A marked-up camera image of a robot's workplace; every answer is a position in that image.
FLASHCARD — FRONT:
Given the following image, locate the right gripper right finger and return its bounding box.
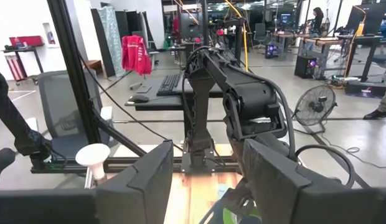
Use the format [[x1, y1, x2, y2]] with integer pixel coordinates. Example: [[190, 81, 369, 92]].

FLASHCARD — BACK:
[[242, 138, 312, 224]]

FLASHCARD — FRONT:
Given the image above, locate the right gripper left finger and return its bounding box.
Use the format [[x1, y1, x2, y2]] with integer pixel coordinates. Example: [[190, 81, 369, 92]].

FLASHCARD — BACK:
[[95, 139, 175, 224]]

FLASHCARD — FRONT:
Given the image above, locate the white dome lamp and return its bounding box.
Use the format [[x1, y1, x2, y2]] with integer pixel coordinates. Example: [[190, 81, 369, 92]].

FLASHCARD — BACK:
[[75, 142, 111, 183]]

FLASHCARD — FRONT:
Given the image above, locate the black floor fan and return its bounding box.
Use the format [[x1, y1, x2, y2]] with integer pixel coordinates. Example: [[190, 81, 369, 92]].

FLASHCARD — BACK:
[[294, 84, 338, 133]]

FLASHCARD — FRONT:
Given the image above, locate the black desk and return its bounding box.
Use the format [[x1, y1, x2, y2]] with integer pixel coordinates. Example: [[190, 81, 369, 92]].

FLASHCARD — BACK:
[[124, 74, 225, 150]]

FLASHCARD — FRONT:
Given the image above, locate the black computer mouse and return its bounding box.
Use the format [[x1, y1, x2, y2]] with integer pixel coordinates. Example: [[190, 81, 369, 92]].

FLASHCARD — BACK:
[[129, 94, 149, 104]]

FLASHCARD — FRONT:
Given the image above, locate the black keyboard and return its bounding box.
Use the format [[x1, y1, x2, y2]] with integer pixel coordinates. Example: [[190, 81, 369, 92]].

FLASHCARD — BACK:
[[156, 73, 184, 96]]

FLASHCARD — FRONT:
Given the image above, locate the grey mesh office chair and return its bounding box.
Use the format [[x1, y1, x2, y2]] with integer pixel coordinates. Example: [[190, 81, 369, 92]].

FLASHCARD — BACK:
[[37, 70, 115, 156]]

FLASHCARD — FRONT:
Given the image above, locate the black computer tower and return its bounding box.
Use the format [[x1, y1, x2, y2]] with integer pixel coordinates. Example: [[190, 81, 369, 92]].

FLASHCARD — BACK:
[[294, 55, 318, 79]]

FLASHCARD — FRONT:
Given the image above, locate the black floor box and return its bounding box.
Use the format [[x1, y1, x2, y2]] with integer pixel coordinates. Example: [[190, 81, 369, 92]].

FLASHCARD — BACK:
[[345, 80, 386, 98]]

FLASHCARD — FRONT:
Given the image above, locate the red jacket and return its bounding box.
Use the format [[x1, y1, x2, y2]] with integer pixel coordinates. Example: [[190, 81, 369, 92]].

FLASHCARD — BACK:
[[121, 35, 153, 76]]

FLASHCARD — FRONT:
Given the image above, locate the person's leg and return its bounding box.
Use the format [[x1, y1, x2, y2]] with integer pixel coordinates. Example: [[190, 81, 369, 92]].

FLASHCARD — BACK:
[[363, 83, 386, 121]]

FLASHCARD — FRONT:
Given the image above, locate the grey swivel chair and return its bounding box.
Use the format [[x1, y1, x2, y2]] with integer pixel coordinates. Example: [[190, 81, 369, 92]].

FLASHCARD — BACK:
[[253, 23, 268, 49]]

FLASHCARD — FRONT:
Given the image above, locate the wooden desk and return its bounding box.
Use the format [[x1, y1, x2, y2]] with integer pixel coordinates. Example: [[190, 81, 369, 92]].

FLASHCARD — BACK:
[[298, 35, 343, 78]]

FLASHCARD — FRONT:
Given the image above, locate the patterned grey panel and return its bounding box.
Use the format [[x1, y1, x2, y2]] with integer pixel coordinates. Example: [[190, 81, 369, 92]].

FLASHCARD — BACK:
[[97, 6, 125, 78]]

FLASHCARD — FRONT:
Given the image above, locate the person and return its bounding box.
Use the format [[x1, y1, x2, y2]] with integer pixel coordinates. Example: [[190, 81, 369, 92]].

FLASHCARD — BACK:
[[308, 6, 324, 35]]

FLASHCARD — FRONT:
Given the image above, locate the red striped bin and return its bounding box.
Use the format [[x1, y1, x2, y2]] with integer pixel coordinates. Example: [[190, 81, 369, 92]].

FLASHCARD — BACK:
[[4, 54, 27, 82]]

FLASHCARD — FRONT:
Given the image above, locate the black side table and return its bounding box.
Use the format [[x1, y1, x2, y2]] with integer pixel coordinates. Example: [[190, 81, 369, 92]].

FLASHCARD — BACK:
[[2, 45, 46, 86]]

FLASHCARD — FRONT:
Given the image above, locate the red box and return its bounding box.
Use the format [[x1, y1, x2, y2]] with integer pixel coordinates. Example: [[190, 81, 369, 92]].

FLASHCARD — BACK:
[[9, 35, 44, 47]]

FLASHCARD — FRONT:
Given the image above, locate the black monitor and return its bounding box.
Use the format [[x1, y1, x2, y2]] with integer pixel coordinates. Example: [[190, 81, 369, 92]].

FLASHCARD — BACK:
[[345, 2, 386, 35]]

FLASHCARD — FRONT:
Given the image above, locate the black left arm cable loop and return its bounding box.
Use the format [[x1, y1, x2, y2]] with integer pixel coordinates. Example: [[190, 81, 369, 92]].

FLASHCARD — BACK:
[[294, 144, 355, 189]]

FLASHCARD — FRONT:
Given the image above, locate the black cable from post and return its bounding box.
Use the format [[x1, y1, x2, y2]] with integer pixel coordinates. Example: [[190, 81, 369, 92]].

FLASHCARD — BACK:
[[77, 49, 184, 153]]

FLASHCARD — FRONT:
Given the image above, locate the black fan floor cable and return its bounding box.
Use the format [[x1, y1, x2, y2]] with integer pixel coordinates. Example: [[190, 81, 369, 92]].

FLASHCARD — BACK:
[[301, 124, 386, 170]]

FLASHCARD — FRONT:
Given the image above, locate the black aluminium table frame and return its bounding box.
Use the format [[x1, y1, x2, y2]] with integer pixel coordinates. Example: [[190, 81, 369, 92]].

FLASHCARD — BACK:
[[31, 0, 243, 175]]

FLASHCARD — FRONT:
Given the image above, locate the yellow hanging cable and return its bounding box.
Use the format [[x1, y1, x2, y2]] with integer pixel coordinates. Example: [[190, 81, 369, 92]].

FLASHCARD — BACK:
[[224, 0, 249, 72]]

